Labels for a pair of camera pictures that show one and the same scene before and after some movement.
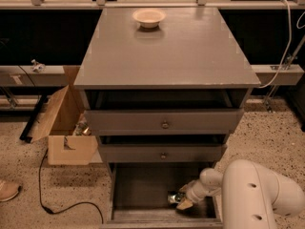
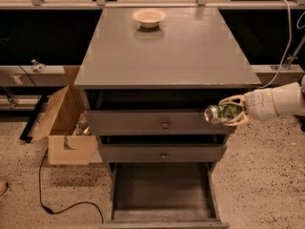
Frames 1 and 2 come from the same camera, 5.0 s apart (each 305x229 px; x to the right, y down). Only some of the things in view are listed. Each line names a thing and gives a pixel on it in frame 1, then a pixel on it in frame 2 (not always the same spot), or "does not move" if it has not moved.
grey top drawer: x=166 y=112 does not move
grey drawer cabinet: x=163 y=87 does not move
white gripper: x=194 y=191 to x=259 y=104
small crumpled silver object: x=38 y=67 does not move
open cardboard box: x=65 y=149 does not move
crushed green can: x=175 y=197 to x=214 y=114
